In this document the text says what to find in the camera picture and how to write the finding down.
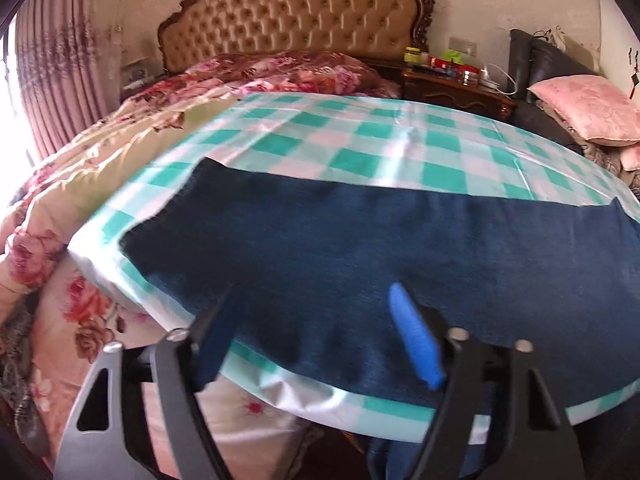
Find blue denim jeans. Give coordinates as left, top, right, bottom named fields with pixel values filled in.
left=118, top=156, right=640, bottom=480

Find floral red quilt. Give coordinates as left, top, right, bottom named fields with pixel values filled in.
left=1, top=52, right=400, bottom=479

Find plaid brown blanket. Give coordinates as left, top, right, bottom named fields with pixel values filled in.
left=536, top=101, right=639, bottom=197

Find small pink pillow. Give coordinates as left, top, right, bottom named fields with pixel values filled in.
left=620, top=143, right=640, bottom=172

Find green white checkered cloth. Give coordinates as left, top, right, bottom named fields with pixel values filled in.
left=68, top=92, right=639, bottom=442

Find large pink pillow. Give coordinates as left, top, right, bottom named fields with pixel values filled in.
left=528, top=75, right=639, bottom=148

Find dark wooden nightstand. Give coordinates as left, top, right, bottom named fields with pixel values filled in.
left=401, top=68, right=515, bottom=122

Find red chinese knot ornament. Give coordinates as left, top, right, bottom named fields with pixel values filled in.
left=628, top=48, right=640, bottom=100

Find black leather armchair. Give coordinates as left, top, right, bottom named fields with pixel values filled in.
left=508, top=29, right=597, bottom=155

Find yellow lid jar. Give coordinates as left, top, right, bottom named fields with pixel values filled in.
left=404, top=47, right=422, bottom=65

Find pink striped curtain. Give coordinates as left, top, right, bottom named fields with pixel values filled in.
left=15, top=0, right=124, bottom=159

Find tufted brown bed headboard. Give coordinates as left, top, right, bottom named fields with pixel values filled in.
left=157, top=0, right=435, bottom=74

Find white charger cable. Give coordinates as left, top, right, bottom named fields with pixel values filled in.
left=479, top=62, right=522, bottom=98

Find wall power socket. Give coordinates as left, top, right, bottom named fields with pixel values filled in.
left=448, top=36, right=477, bottom=58

